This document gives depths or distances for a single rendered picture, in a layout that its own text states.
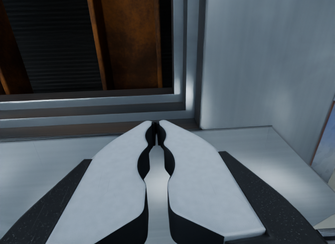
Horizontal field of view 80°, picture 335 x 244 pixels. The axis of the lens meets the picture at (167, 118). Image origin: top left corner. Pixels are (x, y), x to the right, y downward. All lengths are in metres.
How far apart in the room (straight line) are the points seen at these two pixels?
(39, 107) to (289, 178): 0.21
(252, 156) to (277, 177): 0.03
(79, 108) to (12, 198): 0.09
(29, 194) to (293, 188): 0.21
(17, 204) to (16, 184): 0.02
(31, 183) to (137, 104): 0.10
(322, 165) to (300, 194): 0.32
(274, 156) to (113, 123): 0.12
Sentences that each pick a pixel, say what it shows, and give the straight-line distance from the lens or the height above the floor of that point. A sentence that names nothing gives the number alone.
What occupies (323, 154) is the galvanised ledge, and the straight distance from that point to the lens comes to 0.51.
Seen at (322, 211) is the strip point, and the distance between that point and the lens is 0.25.
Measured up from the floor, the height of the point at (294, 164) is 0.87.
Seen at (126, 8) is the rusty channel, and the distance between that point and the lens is 0.31.
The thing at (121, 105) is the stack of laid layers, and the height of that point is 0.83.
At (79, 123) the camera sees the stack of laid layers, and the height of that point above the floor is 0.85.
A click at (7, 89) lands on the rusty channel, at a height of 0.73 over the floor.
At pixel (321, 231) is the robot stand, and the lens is 0.60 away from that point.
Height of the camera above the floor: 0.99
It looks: 63 degrees down
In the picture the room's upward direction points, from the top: 172 degrees clockwise
